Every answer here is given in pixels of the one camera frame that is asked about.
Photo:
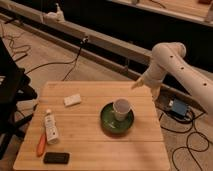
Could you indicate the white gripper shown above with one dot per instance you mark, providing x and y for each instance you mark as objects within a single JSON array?
[{"x": 145, "y": 80}]

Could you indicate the white tube with cap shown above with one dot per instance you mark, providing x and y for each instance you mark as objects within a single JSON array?
[{"x": 50, "y": 128}]

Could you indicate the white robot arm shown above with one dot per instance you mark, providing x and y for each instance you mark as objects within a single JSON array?
[{"x": 168, "y": 58}]

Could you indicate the white ceramic cup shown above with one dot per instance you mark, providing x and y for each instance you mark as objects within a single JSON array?
[{"x": 121, "y": 108}]

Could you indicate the blue power box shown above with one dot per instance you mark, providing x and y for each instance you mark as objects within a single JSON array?
[{"x": 178, "y": 107}]

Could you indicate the green plate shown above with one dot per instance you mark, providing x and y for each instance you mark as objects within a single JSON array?
[{"x": 111, "y": 124}]

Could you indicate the white rectangular block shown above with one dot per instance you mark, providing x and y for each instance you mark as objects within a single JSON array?
[{"x": 72, "y": 100}]

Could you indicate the black phone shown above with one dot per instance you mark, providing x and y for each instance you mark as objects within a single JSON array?
[{"x": 56, "y": 158}]

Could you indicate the black chair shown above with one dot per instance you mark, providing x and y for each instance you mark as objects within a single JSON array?
[{"x": 14, "y": 87}]

